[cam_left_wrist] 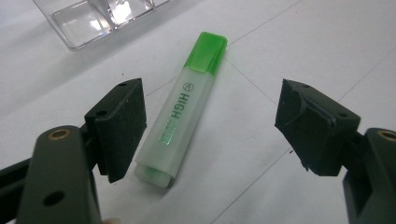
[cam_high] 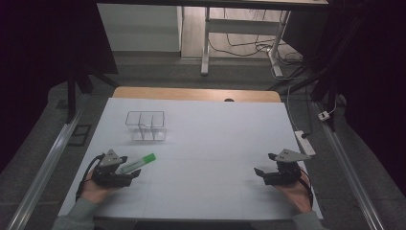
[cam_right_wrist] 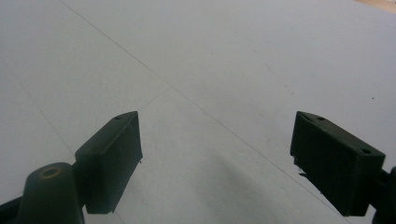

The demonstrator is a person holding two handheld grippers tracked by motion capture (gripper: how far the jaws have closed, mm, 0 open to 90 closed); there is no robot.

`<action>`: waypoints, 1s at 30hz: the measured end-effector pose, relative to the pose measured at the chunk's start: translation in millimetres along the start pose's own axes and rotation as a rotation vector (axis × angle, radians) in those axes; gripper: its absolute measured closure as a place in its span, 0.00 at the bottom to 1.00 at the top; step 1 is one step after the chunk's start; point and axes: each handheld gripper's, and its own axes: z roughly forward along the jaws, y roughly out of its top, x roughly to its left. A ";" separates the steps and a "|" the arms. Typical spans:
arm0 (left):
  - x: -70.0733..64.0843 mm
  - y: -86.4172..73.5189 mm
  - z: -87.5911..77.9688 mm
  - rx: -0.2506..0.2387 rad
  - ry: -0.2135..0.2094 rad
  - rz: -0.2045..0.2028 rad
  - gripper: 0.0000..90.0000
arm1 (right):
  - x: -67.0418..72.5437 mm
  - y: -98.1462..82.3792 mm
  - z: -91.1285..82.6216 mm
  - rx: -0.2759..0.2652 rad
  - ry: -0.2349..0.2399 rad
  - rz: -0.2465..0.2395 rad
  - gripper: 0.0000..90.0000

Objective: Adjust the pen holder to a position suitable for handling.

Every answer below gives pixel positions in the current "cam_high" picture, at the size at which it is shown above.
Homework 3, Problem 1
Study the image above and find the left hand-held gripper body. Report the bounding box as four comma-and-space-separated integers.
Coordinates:
91, 149, 134, 189

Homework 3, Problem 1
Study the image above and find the person's right hand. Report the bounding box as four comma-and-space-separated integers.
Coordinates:
273, 174, 313, 215

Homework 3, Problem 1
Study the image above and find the person's left hand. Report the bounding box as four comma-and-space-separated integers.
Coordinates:
80, 169, 117, 205

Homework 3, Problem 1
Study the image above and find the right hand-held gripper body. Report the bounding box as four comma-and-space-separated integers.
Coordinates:
263, 149, 312, 187

